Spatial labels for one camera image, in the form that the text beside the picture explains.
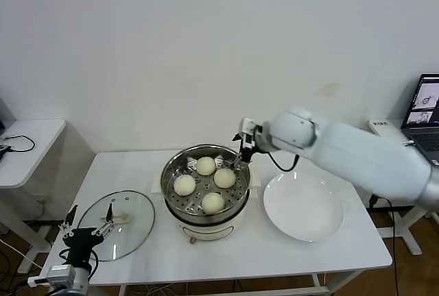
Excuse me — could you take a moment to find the white side desk with laptop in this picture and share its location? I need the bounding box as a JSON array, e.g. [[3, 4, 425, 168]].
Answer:
[[365, 119, 439, 256]]

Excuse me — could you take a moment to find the white round plate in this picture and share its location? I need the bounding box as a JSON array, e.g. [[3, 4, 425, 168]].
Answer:
[[263, 171, 344, 243]]

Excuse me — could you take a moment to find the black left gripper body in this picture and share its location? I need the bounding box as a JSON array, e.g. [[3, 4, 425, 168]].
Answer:
[[63, 227, 106, 266]]

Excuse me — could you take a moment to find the white floor cable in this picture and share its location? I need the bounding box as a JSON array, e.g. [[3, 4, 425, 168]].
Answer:
[[0, 240, 44, 270]]

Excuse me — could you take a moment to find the white steamed baozi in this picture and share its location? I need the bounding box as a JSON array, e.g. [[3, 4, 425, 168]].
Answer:
[[213, 167, 237, 189], [195, 156, 217, 176], [173, 174, 196, 197], [200, 192, 226, 214]]

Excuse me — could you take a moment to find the cream electric cooker pot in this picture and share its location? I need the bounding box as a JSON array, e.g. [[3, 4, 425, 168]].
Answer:
[[150, 166, 261, 245]]

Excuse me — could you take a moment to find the white work table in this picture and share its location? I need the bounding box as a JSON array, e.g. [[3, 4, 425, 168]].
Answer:
[[37, 143, 394, 296]]

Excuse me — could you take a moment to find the white side desk with cable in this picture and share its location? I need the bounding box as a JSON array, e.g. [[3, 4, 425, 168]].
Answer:
[[0, 119, 67, 275]]

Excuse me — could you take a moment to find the black looped cable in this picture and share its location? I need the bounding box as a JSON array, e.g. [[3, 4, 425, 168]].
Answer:
[[0, 134, 36, 154]]

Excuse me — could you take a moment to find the glass lid with cream handle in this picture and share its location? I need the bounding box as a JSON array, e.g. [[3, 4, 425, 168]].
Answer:
[[75, 190, 156, 262]]

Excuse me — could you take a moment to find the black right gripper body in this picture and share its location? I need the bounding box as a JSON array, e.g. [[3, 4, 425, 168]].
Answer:
[[252, 121, 275, 155]]

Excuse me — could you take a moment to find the grey open laptop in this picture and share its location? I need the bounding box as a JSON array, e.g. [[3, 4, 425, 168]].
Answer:
[[399, 74, 439, 167]]

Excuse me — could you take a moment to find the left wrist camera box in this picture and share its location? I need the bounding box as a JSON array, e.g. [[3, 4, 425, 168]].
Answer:
[[27, 264, 75, 286]]

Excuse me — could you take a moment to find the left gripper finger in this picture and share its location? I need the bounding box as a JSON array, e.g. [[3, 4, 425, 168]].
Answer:
[[94, 203, 116, 237], [58, 205, 78, 239]]

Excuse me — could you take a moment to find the perforated steel steamer basket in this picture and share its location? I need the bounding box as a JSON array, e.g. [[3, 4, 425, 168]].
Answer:
[[160, 143, 252, 222]]

